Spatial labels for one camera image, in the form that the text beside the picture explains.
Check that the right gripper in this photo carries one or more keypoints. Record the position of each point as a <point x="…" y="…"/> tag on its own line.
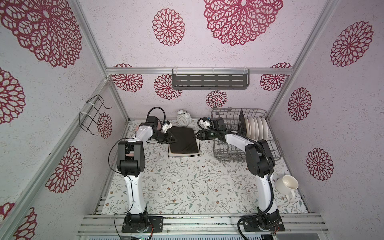
<point x="203" y="135"/>

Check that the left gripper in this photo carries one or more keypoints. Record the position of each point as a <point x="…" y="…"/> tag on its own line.
<point x="170" y="134"/>

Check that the black square plate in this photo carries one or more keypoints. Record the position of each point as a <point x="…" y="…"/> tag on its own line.
<point x="186" y="140"/>
<point x="242" y="126"/>

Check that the white round plate one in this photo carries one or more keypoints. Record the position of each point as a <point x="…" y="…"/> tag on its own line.
<point x="248" y="130"/>

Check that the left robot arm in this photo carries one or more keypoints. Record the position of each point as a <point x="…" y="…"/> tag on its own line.
<point x="131" y="162"/>

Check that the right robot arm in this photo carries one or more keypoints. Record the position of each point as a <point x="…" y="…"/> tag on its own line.
<point x="259" y="159"/>

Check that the white alarm clock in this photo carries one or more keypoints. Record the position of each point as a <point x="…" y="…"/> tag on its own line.
<point x="184" y="118"/>

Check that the white round plate three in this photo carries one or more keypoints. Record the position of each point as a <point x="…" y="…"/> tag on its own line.
<point x="260" y="129"/>

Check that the white round plate four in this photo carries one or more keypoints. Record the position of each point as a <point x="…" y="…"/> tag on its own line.
<point x="265" y="128"/>

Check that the white ceramic mug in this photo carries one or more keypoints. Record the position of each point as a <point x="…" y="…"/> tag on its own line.
<point x="287" y="185"/>

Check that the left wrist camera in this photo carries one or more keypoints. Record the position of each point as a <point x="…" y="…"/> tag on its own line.
<point x="164" y="127"/>

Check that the grey wire dish rack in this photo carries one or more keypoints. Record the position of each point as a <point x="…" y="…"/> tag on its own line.
<point x="226" y="152"/>

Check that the grey wall shelf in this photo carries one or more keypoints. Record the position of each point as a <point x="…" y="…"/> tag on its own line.
<point x="237" y="80"/>

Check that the black wire wall holder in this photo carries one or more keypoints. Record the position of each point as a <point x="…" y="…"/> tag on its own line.
<point x="90" y="116"/>

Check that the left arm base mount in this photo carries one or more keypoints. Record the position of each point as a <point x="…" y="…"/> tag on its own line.
<point x="142" y="223"/>

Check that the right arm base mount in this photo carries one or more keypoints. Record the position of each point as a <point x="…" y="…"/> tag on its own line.
<point x="268" y="223"/>

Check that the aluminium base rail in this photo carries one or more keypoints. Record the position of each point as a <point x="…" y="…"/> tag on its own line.
<point x="108" y="225"/>

